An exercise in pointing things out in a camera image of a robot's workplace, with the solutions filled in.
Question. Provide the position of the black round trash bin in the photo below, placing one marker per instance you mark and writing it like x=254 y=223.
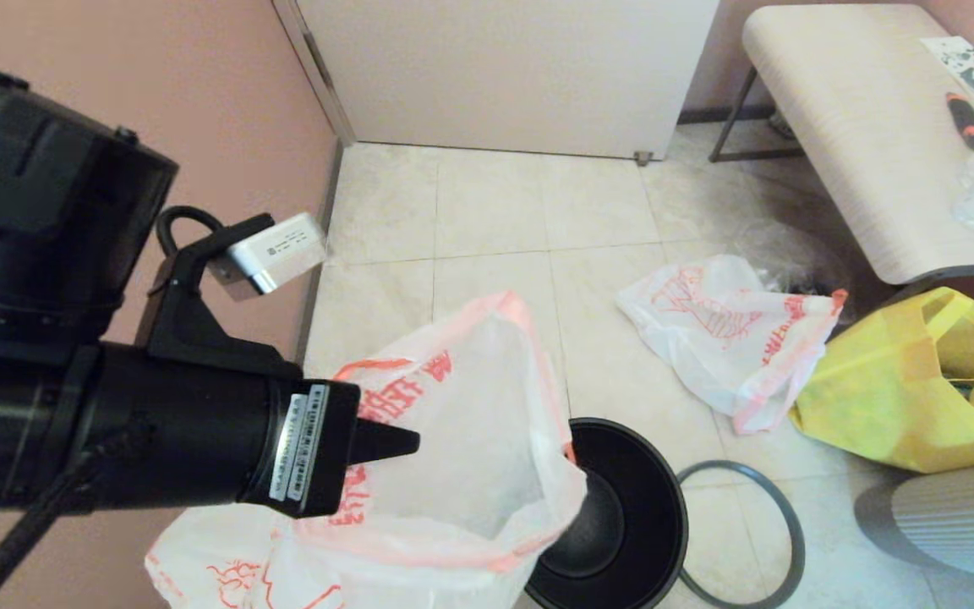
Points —
x=631 y=507

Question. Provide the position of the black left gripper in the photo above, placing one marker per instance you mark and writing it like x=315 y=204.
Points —
x=225 y=440

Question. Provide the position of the small metal door stopper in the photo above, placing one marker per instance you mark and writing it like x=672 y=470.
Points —
x=644 y=157

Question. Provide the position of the orange black hand tool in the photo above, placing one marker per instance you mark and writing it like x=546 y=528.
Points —
x=969 y=123

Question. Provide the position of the grey door frame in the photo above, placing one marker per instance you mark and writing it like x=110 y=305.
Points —
x=318 y=63

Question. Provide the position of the yellow fabric bag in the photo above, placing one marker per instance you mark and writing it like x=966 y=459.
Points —
x=884 y=389

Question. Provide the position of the white wood bench metal legs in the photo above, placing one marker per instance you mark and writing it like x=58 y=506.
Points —
x=859 y=127

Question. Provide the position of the clear plastic bag dark contents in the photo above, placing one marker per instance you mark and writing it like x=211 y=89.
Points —
x=800 y=254

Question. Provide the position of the used white red plastic bag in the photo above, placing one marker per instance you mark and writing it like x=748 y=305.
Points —
x=707 y=338

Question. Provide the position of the black white printed paper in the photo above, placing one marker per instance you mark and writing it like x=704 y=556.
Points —
x=973 y=63

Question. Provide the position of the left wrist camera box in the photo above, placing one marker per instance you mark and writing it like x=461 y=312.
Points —
x=276 y=254

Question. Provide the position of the white red-print plastic bag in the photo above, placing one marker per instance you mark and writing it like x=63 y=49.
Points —
x=470 y=423

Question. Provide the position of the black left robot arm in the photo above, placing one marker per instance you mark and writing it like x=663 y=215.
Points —
x=30 y=254

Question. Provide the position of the white door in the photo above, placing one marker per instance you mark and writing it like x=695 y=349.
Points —
x=495 y=68

